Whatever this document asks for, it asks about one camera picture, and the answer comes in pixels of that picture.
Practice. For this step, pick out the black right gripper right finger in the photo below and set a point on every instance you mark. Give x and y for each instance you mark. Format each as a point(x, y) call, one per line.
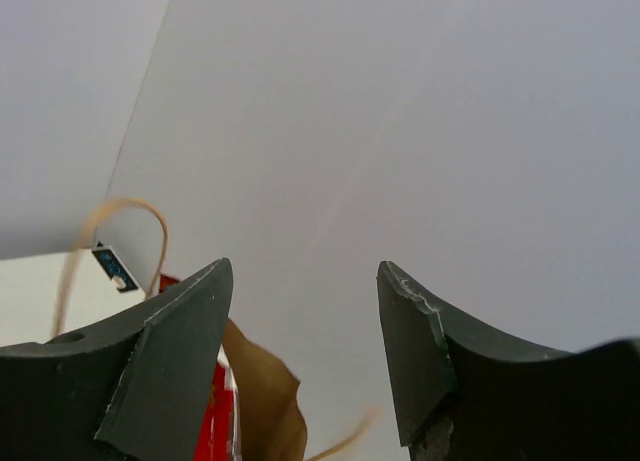
point(464, 390)

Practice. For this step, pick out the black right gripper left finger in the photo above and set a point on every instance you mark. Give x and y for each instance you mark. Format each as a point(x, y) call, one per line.
point(133, 386)

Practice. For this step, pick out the large red candy bag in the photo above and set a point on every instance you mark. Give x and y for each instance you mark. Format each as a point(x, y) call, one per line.
point(220, 436)

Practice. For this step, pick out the brown and green paper bag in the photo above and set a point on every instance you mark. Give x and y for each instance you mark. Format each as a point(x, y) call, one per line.
point(272, 425)

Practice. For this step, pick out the blue label left corner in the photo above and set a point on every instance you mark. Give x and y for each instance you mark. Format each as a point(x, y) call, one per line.
point(115, 270)

